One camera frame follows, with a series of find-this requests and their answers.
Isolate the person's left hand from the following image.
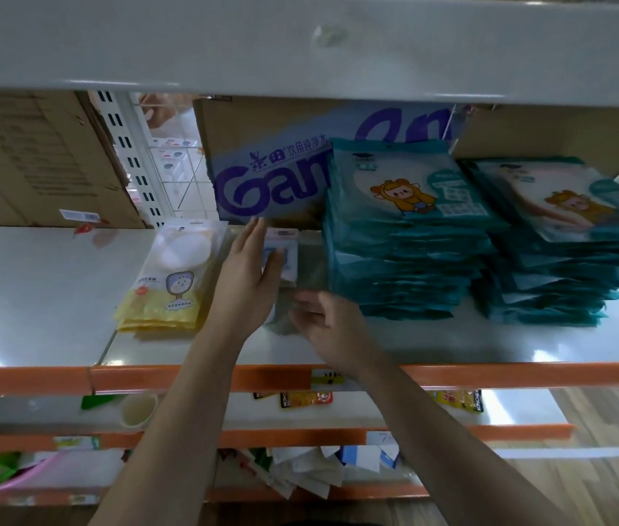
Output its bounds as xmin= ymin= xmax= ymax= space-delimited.
xmin=205 ymin=216 xmax=288 ymax=340

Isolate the person's right hand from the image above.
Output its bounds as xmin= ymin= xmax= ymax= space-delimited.
xmin=290 ymin=289 xmax=382 ymax=381

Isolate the yellow mirror packet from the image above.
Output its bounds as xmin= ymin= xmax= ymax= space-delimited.
xmin=114 ymin=218 xmax=229 ymax=333

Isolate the person's right forearm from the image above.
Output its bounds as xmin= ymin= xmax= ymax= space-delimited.
xmin=352 ymin=355 xmax=579 ymax=526

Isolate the person's left forearm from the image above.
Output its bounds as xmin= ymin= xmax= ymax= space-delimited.
xmin=89 ymin=322 xmax=266 ymax=526

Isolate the yellow white price label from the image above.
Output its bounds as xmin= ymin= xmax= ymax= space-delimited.
xmin=310 ymin=368 xmax=363 ymax=391

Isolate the yellow snack sachet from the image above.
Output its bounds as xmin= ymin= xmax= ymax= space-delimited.
xmin=429 ymin=389 xmax=485 ymax=414
xmin=279 ymin=391 xmax=335 ymax=410

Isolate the cardboard sheet blue lettering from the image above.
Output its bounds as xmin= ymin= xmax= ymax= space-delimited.
xmin=194 ymin=96 xmax=466 ymax=225

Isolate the pile of white paper cards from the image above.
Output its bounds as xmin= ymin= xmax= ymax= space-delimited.
xmin=238 ymin=444 xmax=404 ymax=499

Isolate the beige paper cup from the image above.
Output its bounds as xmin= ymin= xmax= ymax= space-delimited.
xmin=120 ymin=392 xmax=160 ymax=430

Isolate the brown cardboard sheet red print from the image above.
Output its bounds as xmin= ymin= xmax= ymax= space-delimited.
xmin=0 ymin=90 xmax=146 ymax=229

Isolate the pink plastic bowl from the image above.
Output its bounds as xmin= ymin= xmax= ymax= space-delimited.
xmin=0 ymin=451 xmax=69 ymax=491

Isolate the plain brown cardboard sheet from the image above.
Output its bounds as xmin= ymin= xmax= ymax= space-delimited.
xmin=454 ymin=103 xmax=619 ymax=179

